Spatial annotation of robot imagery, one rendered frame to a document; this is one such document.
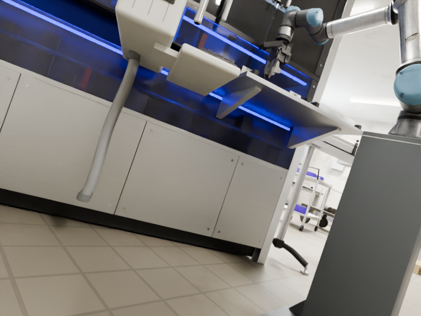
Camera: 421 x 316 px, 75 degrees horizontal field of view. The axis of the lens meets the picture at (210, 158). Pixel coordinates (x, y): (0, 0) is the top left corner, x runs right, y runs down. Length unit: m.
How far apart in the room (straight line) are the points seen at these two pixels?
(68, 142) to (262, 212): 1.12
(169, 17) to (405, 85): 0.79
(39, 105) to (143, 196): 0.62
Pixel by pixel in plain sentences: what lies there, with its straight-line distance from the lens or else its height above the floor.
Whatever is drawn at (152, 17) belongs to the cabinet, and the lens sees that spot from 0.91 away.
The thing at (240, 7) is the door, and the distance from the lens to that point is 1.70.
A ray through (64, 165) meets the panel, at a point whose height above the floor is 0.25.
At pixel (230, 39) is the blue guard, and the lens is 1.61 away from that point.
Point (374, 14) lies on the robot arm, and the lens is 1.51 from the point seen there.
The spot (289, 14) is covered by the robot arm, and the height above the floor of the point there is 1.29.
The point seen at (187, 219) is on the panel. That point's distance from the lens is 1.54.
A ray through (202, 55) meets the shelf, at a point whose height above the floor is 0.79.
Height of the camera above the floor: 0.49
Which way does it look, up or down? 1 degrees up
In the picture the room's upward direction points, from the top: 19 degrees clockwise
